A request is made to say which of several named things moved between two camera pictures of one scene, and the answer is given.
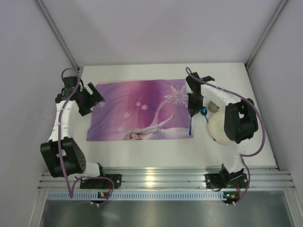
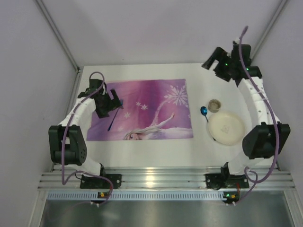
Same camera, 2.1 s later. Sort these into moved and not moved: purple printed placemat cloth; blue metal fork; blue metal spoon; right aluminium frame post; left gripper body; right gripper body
Moved: blue metal fork; left gripper body; right gripper body
Not moved: right aluminium frame post; purple printed placemat cloth; blue metal spoon
